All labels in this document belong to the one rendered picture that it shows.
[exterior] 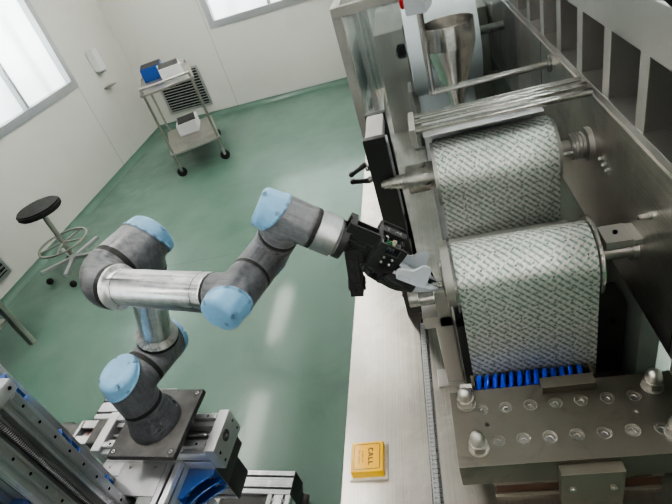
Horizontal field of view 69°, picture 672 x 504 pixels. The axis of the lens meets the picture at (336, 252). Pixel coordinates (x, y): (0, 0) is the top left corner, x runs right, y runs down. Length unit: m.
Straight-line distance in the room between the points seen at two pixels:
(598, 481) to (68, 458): 1.16
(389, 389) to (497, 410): 0.32
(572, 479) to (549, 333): 0.25
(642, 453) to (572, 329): 0.22
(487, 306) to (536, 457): 0.27
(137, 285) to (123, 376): 0.48
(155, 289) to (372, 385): 0.59
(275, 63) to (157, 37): 1.48
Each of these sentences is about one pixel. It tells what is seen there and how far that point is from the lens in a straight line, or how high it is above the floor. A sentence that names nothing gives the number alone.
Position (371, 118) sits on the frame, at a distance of 1.22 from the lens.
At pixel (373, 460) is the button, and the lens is 1.13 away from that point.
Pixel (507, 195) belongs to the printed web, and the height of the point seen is 1.29.
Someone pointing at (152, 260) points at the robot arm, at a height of 1.35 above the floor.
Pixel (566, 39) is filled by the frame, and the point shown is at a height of 1.48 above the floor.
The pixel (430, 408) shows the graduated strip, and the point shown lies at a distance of 1.20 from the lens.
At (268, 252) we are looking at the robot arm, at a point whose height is 1.41.
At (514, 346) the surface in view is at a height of 1.10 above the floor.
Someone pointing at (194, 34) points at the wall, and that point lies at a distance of 6.80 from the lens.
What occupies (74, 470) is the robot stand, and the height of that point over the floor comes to 0.94.
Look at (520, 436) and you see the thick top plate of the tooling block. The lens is 1.00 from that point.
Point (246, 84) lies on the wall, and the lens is 6.79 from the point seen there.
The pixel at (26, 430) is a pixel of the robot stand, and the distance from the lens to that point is 1.37.
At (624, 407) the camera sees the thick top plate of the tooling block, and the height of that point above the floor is 1.03.
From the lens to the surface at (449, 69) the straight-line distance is 1.48.
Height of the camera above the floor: 1.88
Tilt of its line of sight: 34 degrees down
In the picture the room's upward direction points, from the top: 19 degrees counter-clockwise
